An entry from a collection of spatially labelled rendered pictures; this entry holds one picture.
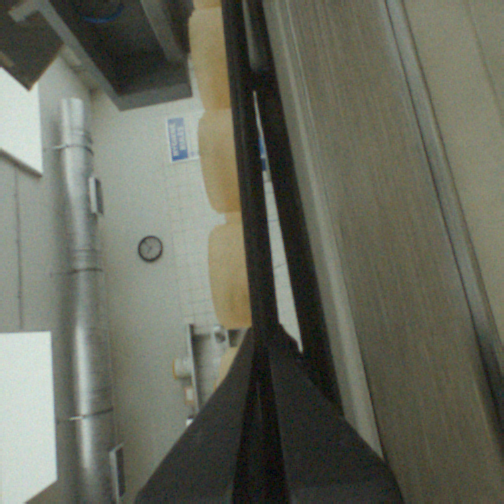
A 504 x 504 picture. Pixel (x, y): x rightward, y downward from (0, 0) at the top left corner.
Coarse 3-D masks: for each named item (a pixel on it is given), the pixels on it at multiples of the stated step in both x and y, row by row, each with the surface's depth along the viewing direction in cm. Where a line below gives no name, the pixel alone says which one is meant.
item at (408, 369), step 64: (256, 0) 22; (320, 0) 18; (384, 0) 18; (320, 64) 18; (384, 64) 18; (320, 128) 17; (384, 128) 17; (320, 192) 17; (384, 192) 16; (320, 256) 16; (384, 256) 16; (448, 256) 16; (320, 320) 17; (384, 320) 15; (448, 320) 15; (384, 384) 15; (448, 384) 15; (384, 448) 15; (448, 448) 14
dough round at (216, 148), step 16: (208, 112) 17; (224, 112) 17; (208, 128) 16; (224, 128) 16; (208, 144) 16; (224, 144) 16; (208, 160) 16; (224, 160) 16; (208, 176) 16; (224, 176) 16; (208, 192) 17; (224, 192) 17; (224, 208) 18
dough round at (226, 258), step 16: (224, 224) 17; (240, 224) 17; (208, 240) 16; (224, 240) 16; (240, 240) 16; (208, 256) 16; (224, 256) 15; (240, 256) 15; (224, 272) 15; (240, 272) 15; (224, 288) 15; (240, 288) 15; (224, 304) 15; (240, 304) 15; (224, 320) 16; (240, 320) 16
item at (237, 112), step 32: (224, 0) 15; (224, 32) 15; (256, 128) 40; (256, 160) 25; (256, 192) 18; (256, 224) 14; (256, 256) 13; (256, 288) 13; (256, 320) 13; (256, 352) 12
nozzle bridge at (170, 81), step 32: (32, 0) 50; (64, 0) 55; (96, 0) 61; (160, 0) 58; (192, 0) 76; (64, 32) 56; (96, 32) 66; (128, 32) 68; (160, 32) 63; (96, 64) 63; (128, 64) 73; (160, 64) 73; (128, 96) 72; (160, 96) 74; (192, 96) 76
